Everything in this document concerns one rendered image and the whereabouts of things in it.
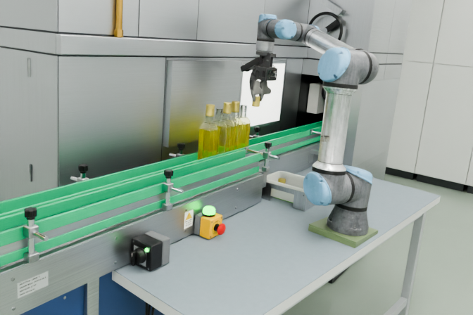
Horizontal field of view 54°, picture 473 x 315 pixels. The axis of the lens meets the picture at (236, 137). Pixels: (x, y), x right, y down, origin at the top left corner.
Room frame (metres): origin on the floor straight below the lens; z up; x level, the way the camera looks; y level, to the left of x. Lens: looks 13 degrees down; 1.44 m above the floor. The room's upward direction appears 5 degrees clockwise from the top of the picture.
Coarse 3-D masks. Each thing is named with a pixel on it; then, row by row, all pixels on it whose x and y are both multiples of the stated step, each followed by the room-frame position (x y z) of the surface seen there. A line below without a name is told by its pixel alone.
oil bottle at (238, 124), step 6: (234, 120) 1.90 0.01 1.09; (240, 120) 1.92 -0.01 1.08; (234, 126) 1.89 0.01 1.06; (240, 126) 1.91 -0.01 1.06; (234, 132) 1.89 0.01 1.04; (240, 132) 1.92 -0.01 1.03; (234, 138) 1.89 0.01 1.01; (240, 138) 1.92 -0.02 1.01; (234, 144) 1.89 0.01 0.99; (240, 144) 1.92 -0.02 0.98
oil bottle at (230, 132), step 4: (224, 120) 1.86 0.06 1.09; (228, 120) 1.86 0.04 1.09; (228, 124) 1.84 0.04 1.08; (232, 124) 1.87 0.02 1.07; (228, 128) 1.84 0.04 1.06; (232, 128) 1.87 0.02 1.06; (228, 132) 1.84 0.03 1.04; (232, 132) 1.87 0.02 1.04; (228, 136) 1.84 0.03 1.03; (232, 136) 1.87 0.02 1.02; (228, 140) 1.85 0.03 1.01; (232, 140) 1.87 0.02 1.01; (228, 144) 1.85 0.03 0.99; (232, 144) 1.87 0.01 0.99; (228, 148) 1.85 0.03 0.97; (232, 148) 1.88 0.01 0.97
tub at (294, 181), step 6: (270, 174) 1.97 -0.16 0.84; (276, 174) 2.00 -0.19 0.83; (282, 174) 2.03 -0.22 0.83; (288, 174) 2.02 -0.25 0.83; (294, 174) 2.00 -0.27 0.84; (270, 180) 1.89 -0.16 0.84; (276, 180) 2.00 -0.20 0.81; (288, 180) 2.02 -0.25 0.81; (294, 180) 2.00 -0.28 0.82; (300, 180) 1.99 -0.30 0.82; (288, 186) 1.84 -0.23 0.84; (294, 186) 1.83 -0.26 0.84; (300, 186) 1.98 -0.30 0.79
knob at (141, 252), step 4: (140, 248) 1.22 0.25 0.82; (132, 252) 1.19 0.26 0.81; (136, 252) 1.20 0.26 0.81; (140, 252) 1.20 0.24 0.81; (144, 252) 1.21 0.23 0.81; (132, 256) 1.19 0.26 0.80; (136, 256) 1.20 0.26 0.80; (140, 256) 1.20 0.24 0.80; (144, 256) 1.20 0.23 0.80; (132, 260) 1.19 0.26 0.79; (136, 260) 1.20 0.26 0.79; (140, 260) 1.19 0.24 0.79; (144, 260) 1.21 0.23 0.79; (132, 264) 1.19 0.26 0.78
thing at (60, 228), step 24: (216, 168) 1.60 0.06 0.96; (240, 168) 1.74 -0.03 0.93; (144, 192) 1.31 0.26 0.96; (192, 192) 1.49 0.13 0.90; (72, 216) 1.10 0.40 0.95; (96, 216) 1.16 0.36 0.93; (120, 216) 1.23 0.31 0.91; (0, 240) 0.94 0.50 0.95; (24, 240) 0.99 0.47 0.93; (48, 240) 1.04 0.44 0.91; (0, 264) 0.94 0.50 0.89
